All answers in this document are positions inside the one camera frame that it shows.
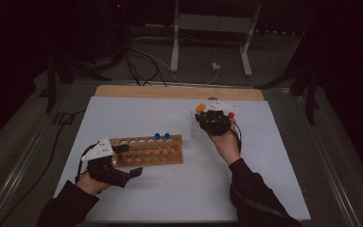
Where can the black equipment stand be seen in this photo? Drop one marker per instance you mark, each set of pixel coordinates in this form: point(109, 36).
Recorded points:
point(116, 31)

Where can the blue cap test tube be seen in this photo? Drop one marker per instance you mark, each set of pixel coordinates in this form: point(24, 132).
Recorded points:
point(157, 136)
point(167, 136)

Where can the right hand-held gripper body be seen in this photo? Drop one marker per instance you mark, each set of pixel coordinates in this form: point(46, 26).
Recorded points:
point(214, 121)

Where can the red cap test tube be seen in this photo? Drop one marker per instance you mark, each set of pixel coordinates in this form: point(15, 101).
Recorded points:
point(231, 115)

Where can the person's right hand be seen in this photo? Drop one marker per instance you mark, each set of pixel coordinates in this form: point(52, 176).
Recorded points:
point(227, 146)

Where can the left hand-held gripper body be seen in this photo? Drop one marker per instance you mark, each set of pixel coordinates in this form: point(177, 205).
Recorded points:
point(104, 170)

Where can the white plug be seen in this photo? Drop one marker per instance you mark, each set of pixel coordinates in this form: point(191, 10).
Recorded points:
point(216, 66)

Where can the wooden test tube rack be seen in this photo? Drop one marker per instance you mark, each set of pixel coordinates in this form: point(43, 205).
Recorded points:
point(151, 159)

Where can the orange cap test tube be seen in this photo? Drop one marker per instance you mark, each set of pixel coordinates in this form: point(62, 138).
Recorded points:
point(202, 106)
point(198, 109)

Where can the person's left hand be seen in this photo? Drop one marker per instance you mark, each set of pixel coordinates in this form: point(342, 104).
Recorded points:
point(89, 186)

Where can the black floor stand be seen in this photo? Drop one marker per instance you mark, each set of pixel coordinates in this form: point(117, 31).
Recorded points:
point(312, 101)
point(51, 91)

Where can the white metal frame stand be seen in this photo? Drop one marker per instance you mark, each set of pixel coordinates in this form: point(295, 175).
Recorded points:
point(214, 22)

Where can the white table sheet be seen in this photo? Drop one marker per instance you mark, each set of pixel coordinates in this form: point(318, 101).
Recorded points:
point(176, 189)

